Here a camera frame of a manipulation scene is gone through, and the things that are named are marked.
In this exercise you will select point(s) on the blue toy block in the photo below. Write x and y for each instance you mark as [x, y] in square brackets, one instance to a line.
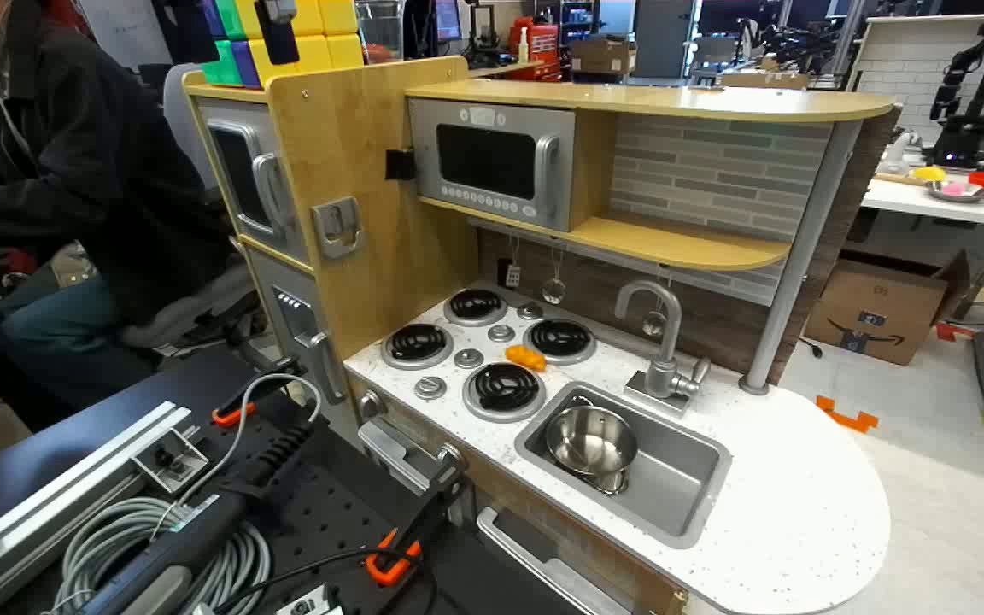
[246, 65]

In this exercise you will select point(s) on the small black clip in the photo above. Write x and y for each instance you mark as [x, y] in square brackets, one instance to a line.
[398, 166]

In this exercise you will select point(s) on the red background container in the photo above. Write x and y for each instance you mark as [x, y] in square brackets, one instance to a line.
[537, 45]

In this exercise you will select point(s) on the hanging toy utensil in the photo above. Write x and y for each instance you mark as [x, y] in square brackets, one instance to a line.
[556, 286]
[509, 271]

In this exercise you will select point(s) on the small orange clamp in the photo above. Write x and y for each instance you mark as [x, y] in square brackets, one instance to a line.
[229, 413]

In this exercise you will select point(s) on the white board panel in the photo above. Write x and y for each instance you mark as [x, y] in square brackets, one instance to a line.
[890, 70]

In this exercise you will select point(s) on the orange clamp with black bar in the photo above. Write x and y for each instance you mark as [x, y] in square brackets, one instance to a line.
[390, 560]

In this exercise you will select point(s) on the silver support pole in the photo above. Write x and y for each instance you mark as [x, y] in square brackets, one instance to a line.
[800, 262]

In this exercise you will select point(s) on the stainless steel pot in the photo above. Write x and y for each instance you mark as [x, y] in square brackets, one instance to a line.
[588, 438]

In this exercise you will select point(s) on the aluminium profile rail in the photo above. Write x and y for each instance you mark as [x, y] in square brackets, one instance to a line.
[61, 491]

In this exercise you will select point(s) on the black robot stand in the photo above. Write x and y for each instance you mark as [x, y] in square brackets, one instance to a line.
[958, 132]

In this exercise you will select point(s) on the grey oven door with window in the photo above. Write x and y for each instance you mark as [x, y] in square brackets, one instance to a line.
[229, 171]

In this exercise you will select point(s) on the brown cardboard box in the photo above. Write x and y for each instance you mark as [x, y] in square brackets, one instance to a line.
[874, 312]

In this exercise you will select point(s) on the green toy block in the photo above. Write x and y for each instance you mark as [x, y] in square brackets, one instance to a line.
[221, 65]

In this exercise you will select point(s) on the person in dark jacket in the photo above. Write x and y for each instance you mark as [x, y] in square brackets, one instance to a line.
[85, 148]

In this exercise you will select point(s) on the pink bowl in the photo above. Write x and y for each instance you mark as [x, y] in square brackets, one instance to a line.
[958, 190]

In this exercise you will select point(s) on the white desk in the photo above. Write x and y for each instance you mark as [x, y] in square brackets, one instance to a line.
[914, 201]

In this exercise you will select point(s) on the yellow desk object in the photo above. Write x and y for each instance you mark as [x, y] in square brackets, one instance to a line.
[927, 175]

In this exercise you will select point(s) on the black cylindrical tool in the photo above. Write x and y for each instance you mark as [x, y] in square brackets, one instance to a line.
[266, 450]

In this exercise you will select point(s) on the metal latch plate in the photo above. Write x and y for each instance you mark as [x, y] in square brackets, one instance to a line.
[336, 228]

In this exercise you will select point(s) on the yellow toy blocks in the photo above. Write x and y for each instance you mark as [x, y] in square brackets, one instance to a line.
[327, 34]

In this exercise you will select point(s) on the grey toy sink basin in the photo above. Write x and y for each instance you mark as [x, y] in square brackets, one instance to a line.
[686, 478]

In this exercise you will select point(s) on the small orange object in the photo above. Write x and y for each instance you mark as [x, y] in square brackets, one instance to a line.
[528, 356]

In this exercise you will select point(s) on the silver toy microwave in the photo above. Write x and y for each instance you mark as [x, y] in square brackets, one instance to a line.
[492, 158]

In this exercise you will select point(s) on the silver toy faucet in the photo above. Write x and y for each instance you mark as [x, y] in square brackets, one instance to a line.
[672, 343]

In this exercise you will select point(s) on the black coil stove burner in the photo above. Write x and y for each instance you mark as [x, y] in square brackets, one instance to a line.
[561, 340]
[418, 343]
[476, 304]
[504, 392]

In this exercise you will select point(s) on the light grey chair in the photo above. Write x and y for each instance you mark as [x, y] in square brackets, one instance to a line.
[178, 115]

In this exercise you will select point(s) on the orange plastic floor piece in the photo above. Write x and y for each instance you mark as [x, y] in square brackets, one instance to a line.
[844, 413]

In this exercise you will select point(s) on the metal corner bracket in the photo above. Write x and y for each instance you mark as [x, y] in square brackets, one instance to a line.
[168, 463]

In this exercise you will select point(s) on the distant cardboard box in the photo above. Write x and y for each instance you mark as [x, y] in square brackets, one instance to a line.
[598, 54]

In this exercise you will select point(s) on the silver stove knob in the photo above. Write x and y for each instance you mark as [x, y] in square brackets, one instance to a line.
[430, 387]
[500, 331]
[469, 356]

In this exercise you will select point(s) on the wooden toy kitchen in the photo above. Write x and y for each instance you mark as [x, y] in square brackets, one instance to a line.
[357, 148]

